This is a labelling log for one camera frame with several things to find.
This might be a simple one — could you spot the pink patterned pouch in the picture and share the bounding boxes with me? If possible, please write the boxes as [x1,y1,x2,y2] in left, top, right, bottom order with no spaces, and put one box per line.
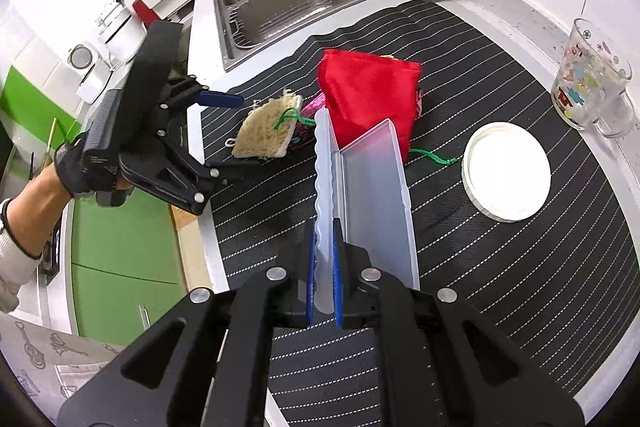
[287,93,328,152]

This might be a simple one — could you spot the person's left forearm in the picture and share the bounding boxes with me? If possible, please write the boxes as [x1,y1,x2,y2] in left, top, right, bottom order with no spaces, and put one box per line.
[0,164,73,314]

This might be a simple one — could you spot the clear plastic box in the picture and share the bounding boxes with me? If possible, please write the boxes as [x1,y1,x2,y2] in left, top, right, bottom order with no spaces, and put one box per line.
[314,108,421,313]

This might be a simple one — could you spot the person's left hand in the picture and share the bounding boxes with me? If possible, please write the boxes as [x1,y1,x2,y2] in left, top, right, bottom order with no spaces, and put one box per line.
[54,132,133,208]

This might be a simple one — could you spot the red cloth pouch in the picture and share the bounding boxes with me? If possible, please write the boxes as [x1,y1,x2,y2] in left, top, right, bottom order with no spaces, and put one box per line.
[317,49,423,158]

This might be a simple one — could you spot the white round lid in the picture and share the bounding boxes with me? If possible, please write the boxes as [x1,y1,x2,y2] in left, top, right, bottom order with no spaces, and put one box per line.
[461,122,552,223]

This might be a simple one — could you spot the green cord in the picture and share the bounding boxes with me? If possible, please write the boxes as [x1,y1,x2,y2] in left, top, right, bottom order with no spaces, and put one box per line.
[410,148,460,166]

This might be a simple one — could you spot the black striped mat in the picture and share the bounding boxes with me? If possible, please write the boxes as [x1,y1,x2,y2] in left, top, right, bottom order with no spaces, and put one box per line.
[200,0,632,427]

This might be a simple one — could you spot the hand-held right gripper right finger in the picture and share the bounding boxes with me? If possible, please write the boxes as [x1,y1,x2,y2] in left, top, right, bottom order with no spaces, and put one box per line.
[332,219,586,427]

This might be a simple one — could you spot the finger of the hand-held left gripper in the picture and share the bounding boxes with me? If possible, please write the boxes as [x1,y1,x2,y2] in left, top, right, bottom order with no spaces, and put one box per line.
[167,134,264,214]
[161,76,246,108]

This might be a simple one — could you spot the red plastic piece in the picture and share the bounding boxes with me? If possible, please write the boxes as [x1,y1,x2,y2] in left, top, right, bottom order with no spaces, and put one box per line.
[131,0,163,28]

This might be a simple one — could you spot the green kitchen cabinet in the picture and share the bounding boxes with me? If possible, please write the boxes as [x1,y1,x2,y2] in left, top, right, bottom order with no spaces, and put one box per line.
[67,192,188,348]

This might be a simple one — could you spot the stainless steel sink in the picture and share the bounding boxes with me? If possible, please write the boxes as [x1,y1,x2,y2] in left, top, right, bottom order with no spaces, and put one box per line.
[212,0,411,72]

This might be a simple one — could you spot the beige loofah sponge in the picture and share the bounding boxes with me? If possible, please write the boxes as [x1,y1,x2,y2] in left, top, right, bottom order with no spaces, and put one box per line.
[225,89,303,158]

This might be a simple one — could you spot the printed glass mug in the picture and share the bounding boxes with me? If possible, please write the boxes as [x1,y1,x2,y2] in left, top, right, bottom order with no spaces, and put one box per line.
[551,18,638,138]

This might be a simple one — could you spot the white box with round dial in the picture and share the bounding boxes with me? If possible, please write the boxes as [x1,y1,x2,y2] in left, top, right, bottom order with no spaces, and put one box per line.
[66,41,112,104]

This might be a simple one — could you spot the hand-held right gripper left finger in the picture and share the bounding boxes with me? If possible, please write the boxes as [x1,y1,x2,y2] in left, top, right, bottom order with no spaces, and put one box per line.
[56,221,317,427]

